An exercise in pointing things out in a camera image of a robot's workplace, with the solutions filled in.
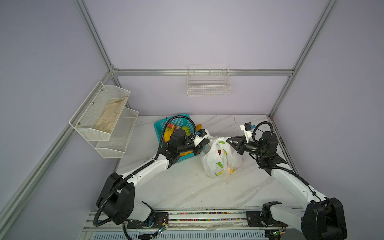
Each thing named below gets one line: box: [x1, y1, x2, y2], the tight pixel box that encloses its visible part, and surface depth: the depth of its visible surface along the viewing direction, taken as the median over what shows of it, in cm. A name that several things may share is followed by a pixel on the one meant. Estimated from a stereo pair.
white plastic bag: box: [199, 136, 243, 179], surface depth 78 cm
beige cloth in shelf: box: [93, 96, 128, 133], surface depth 81 cm
